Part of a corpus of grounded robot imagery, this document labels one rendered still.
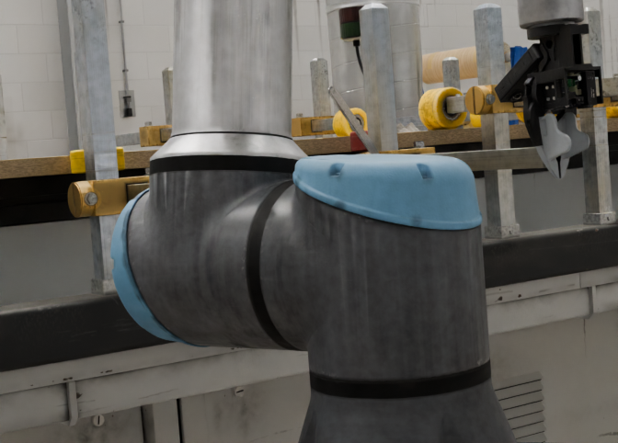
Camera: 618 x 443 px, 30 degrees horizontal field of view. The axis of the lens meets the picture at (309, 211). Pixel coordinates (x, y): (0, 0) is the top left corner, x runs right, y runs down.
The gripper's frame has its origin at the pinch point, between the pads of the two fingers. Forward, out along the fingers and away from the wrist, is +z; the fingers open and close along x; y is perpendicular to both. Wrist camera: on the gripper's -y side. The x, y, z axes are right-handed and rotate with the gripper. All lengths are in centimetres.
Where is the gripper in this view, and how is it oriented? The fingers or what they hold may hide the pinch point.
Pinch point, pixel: (554, 169)
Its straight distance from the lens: 168.0
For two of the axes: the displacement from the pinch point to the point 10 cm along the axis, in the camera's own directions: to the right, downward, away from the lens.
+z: 0.9, 10.0, 0.3
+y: 5.4, -0.3, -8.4
